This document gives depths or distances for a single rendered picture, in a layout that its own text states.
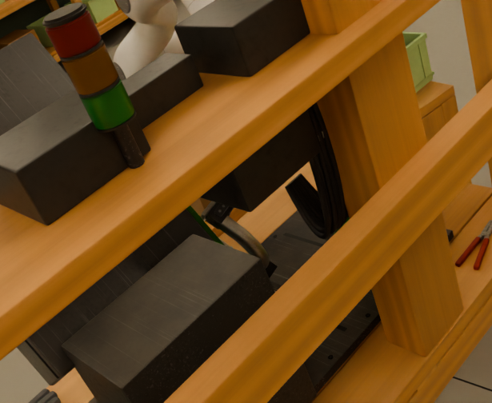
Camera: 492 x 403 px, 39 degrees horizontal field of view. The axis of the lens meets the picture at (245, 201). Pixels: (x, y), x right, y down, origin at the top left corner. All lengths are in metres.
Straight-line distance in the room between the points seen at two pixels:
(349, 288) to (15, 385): 2.46
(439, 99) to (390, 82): 1.32
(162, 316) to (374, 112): 0.45
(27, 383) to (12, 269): 2.54
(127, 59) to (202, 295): 0.94
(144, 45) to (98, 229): 1.11
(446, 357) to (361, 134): 0.55
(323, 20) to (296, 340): 0.44
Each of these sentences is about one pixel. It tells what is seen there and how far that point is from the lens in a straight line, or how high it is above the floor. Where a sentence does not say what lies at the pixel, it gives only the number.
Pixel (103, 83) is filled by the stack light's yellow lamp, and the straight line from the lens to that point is 0.77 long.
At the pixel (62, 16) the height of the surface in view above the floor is 1.73.
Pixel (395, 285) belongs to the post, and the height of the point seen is 1.06.
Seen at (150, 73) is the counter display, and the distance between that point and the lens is 0.95.
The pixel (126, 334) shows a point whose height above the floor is 1.24.
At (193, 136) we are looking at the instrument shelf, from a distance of 0.84.
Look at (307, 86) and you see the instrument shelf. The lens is 0.89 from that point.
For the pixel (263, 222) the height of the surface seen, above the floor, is 0.90.
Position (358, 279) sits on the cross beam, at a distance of 1.03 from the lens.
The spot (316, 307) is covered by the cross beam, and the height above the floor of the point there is 1.25.
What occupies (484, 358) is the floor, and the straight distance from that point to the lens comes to 2.53.
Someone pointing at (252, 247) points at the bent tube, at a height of 1.14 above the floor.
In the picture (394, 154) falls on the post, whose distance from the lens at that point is 1.13.
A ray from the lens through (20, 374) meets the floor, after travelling 3.35.
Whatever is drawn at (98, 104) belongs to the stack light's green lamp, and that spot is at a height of 1.64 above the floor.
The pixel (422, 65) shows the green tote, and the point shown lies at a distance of 2.46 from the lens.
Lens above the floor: 1.88
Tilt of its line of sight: 31 degrees down
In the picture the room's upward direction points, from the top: 22 degrees counter-clockwise
